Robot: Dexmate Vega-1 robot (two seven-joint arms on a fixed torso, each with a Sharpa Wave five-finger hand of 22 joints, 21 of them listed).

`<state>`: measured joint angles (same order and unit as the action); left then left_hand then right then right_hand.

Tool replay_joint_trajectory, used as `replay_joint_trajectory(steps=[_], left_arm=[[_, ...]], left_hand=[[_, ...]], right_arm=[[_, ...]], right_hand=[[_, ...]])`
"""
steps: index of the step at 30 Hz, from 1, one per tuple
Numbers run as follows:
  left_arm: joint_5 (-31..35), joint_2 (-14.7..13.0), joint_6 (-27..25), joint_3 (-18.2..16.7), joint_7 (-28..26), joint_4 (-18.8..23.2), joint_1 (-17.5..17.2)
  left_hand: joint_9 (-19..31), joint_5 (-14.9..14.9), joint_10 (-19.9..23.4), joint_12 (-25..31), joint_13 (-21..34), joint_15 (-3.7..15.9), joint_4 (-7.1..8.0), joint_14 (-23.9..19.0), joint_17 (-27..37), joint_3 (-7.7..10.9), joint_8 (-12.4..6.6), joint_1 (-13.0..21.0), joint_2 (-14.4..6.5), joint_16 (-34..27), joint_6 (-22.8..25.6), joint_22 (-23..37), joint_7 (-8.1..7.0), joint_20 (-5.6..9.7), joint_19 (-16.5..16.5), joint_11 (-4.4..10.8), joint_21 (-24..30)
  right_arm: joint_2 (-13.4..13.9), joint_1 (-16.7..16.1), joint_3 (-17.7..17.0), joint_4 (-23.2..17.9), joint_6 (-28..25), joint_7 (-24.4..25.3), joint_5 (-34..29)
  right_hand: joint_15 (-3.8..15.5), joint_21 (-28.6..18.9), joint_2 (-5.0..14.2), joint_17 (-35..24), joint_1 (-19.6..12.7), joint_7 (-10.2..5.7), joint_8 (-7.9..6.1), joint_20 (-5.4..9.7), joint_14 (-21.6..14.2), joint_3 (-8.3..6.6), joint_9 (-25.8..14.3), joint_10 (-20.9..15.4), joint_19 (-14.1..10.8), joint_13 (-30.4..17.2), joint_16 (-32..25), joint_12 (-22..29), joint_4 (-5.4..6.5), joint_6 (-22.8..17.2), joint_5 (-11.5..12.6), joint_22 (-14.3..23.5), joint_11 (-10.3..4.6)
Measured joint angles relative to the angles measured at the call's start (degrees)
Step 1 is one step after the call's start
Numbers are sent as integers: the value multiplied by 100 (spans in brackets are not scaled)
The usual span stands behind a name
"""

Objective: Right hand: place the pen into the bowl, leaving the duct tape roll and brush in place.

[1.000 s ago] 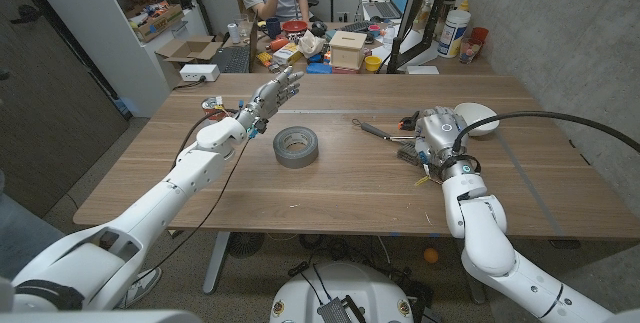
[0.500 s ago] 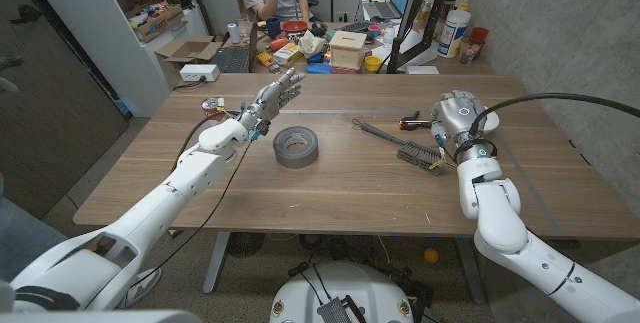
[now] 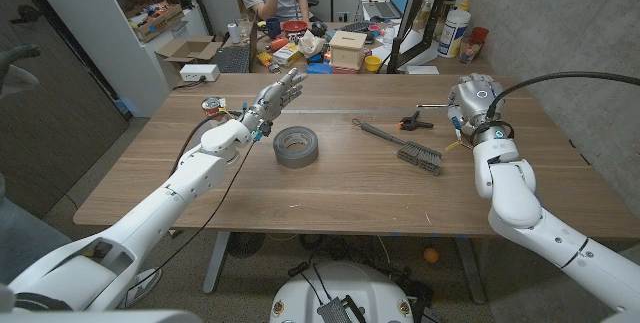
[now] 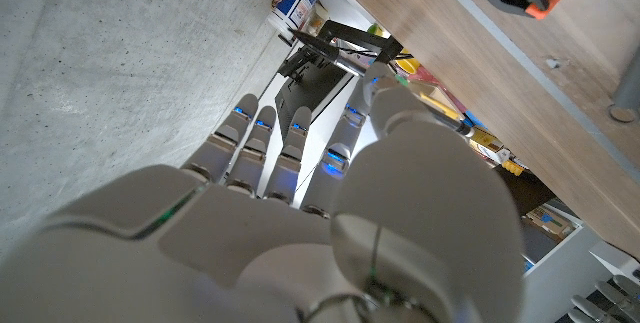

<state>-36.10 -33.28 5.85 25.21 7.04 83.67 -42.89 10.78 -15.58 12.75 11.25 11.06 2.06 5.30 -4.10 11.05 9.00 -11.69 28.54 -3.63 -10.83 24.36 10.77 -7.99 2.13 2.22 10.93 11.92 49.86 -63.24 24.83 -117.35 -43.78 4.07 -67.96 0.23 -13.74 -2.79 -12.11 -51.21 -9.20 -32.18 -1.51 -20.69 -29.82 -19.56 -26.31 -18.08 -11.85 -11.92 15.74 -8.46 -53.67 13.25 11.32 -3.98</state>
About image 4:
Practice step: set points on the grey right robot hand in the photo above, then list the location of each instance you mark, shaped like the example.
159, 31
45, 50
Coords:
250, 253

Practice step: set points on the black pen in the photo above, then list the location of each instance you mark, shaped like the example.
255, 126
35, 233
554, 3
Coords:
325, 53

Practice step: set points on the black monitor on stand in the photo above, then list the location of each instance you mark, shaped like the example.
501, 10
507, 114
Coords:
310, 90

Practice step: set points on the clear jar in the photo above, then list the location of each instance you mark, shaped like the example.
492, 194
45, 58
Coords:
317, 18

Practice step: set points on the yellow cup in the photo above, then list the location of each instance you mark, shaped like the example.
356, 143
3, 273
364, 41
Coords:
409, 65

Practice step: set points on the yellow white carton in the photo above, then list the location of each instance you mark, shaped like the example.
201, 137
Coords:
487, 140

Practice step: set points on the cardboard box with clutter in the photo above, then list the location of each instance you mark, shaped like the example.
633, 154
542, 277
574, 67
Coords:
550, 220

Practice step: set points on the white shelf unit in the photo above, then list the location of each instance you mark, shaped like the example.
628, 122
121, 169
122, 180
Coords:
560, 273

